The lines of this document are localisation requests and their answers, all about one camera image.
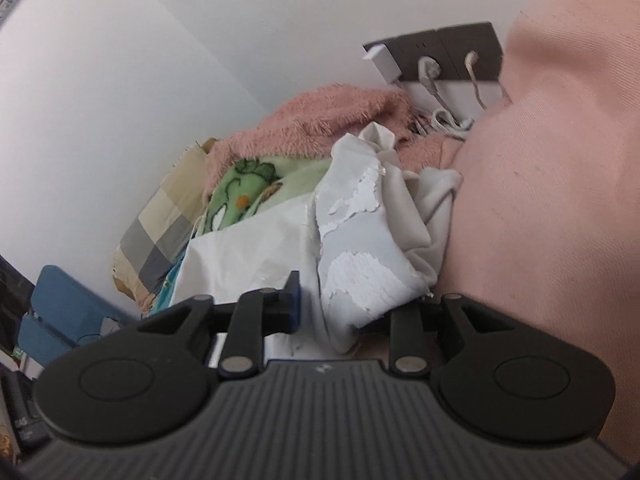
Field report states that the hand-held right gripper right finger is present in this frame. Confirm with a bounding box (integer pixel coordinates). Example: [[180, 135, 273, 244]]
[[357, 292, 521, 377]]

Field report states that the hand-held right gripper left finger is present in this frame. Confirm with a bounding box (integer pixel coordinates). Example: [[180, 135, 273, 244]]
[[135, 270, 302, 378]]

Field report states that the white printed t-shirt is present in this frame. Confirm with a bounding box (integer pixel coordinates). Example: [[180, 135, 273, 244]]
[[170, 122, 466, 358]]

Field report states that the teal printed bed sheet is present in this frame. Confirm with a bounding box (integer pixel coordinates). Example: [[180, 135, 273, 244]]
[[152, 260, 186, 311]]

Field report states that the green plush printed blanket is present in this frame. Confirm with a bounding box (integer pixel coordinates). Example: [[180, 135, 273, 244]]
[[195, 155, 333, 236]]

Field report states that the plaid pillow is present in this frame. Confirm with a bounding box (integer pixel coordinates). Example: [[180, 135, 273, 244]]
[[111, 137, 221, 306]]

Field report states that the pink fuzzy blanket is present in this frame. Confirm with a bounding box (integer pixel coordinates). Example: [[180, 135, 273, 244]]
[[202, 82, 458, 201]]

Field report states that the white charger adapter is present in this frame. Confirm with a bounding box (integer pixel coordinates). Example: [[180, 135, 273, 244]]
[[362, 46, 403, 86]]

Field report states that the white plug with cable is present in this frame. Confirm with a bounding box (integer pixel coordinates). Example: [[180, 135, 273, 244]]
[[417, 56, 473, 137], [464, 51, 488, 111]]

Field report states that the grey wall socket panel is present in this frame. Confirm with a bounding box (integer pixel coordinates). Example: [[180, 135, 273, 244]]
[[362, 21, 505, 83]]

